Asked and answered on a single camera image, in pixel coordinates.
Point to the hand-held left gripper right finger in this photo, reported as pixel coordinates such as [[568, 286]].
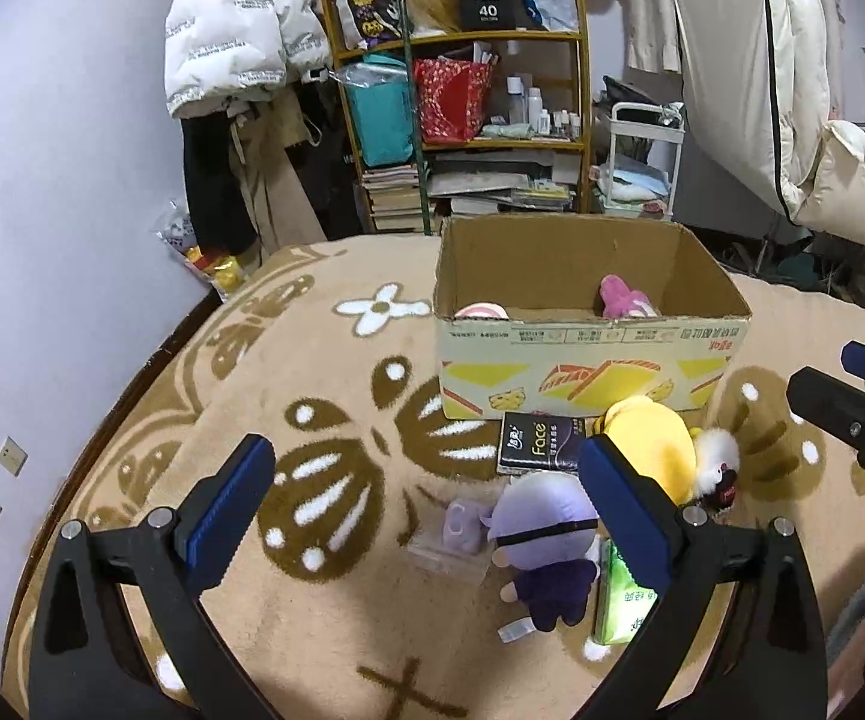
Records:
[[627, 517]]

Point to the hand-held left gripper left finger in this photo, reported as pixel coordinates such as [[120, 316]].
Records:
[[223, 514]]

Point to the purple plush doll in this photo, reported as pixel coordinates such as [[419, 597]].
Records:
[[545, 532]]

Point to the cardboard box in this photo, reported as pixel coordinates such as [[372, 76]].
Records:
[[552, 375]]

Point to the yellow plush toy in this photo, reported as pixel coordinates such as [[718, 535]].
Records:
[[650, 442]]

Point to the green tissue pack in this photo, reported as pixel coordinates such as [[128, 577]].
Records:
[[620, 611]]

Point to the small white furry plush charm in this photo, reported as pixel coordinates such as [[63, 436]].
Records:
[[717, 469]]

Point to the black tissue pack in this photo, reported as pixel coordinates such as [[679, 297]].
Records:
[[537, 444]]

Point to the beige patterned blanket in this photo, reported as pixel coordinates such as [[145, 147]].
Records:
[[342, 420]]

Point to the clear bag with purple item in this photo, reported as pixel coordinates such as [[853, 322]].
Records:
[[455, 532]]

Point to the white folded duvet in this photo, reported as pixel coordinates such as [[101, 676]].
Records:
[[856, 184]]

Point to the pink plush toy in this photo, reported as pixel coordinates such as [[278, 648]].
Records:
[[622, 298]]

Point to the bag of snacks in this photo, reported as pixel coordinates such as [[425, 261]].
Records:
[[199, 251]]

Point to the white trolley cart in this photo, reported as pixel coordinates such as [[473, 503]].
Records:
[[638, 157]]

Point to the cream puffer coat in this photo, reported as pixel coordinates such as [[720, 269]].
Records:
[[762, 67]]

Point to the black hanging garment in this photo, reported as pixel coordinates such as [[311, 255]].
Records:
[[211, 184]]

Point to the beige hanging trousers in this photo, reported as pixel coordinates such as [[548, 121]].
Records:
[[271, 172]]

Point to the stack of books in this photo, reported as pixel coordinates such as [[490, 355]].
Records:
[[395, 199]]

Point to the group of small white bottles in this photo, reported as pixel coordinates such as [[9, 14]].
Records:
[[545, 112]]

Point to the teal bag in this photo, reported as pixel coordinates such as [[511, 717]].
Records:
[[380, 116]]

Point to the red patterned bag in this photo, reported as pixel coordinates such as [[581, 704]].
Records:
[[451, 101]]

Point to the white printed puffer jacket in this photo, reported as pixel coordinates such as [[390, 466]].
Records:
[[237, 22]]

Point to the yellow wooden shelf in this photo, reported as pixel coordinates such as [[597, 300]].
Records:
[[503, 37]]

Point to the black paper bag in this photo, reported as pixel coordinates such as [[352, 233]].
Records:
[[491, 4]]

